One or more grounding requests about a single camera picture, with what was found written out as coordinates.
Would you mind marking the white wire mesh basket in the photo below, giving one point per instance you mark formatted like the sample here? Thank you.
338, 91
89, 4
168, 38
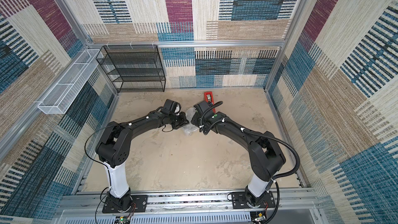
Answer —
61, 96

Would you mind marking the clear bubble wrap sheet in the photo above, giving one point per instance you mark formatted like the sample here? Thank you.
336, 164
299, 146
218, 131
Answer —
190, 128

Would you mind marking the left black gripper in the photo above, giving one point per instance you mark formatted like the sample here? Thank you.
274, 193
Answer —
185, 121

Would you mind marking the red tape dispenser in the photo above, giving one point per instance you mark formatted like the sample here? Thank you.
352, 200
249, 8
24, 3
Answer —
208, 97

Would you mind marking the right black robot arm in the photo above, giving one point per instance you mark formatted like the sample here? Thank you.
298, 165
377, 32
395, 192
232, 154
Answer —
266, 157

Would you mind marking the white slotted cable duct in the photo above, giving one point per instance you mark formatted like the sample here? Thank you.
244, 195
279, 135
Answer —
187, 218

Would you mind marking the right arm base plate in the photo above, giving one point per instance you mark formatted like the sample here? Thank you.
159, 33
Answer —
243, 199

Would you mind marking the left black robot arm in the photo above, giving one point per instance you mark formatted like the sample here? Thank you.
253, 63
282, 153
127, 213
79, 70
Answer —
113, 150

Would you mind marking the black wire mesh shelf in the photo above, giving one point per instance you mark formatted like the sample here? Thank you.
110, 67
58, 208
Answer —
133, 68

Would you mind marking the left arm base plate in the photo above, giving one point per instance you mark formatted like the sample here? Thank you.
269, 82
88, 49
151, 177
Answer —
127, 204

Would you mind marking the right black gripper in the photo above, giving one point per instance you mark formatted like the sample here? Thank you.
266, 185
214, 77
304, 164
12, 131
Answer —
197, 120

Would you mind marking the aluminium mounting rail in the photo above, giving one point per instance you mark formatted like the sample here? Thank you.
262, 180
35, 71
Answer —
157, 202

